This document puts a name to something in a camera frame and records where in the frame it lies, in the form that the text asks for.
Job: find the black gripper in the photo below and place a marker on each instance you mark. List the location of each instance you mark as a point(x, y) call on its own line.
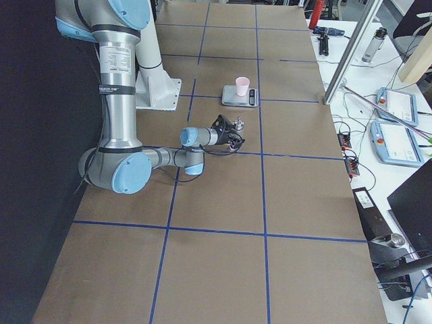
point(225, 136)

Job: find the clear glass sauce bottle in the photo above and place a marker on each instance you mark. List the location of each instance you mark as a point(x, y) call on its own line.
point(239, 124)

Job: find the pink paper cup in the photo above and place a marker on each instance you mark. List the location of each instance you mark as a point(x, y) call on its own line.
point(242, 86)

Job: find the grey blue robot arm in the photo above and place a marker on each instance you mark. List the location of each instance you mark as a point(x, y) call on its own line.
point(132, 77)

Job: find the silver digital kitchen scale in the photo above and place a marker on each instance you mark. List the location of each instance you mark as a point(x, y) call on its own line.
point(230, 97)

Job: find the orange black connector strip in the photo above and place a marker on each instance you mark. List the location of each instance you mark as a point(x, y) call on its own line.
point(350, 157)

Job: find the black tripod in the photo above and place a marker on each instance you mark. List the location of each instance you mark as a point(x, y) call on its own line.
point(323, 44)

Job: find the blue black tool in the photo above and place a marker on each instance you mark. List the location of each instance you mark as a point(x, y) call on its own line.
point(328, 31)

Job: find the lower teach pendant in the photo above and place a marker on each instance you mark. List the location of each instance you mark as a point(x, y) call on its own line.
point(395, 144)

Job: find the teach pendant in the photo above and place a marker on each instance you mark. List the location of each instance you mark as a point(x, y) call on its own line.
point(398, 103)
point(395, 144)

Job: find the upper teach pendant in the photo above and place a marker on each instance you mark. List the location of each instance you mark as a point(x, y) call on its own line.
point(398, 103)

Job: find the black box with label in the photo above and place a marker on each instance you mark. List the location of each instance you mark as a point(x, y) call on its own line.
point(373, 223)

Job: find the grey water bottle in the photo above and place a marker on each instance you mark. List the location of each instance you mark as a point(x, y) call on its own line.
point(375, 44)

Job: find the black monitor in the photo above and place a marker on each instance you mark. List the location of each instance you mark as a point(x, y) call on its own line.
point(411, 206)

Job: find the wooden beam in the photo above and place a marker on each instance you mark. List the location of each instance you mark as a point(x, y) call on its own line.
point(419, 62)

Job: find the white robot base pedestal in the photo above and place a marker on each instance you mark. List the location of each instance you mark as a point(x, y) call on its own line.
point(155, 89)

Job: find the aluminium frame post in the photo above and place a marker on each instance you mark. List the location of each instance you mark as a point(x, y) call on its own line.
point(357, 35)

